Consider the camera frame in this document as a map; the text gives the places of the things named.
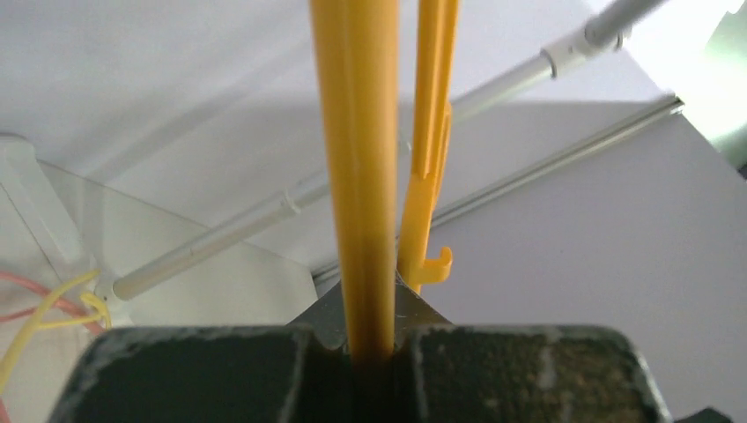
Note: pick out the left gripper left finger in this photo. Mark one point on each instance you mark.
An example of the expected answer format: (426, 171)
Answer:
(207, 374)

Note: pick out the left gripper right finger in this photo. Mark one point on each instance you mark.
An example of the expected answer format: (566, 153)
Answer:
(523, 373)

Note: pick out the yellow-orange plastic hanger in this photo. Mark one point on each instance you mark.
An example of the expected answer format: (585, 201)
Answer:
(355, 45)

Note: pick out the pale yellow wire-hook hanger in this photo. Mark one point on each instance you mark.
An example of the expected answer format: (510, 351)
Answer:
(32, 324)

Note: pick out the pink wire-hook hanger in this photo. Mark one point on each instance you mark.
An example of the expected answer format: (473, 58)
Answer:
(35, 292)

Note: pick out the white clothes rack frame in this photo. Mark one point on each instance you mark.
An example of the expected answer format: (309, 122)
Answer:
(36, 202)

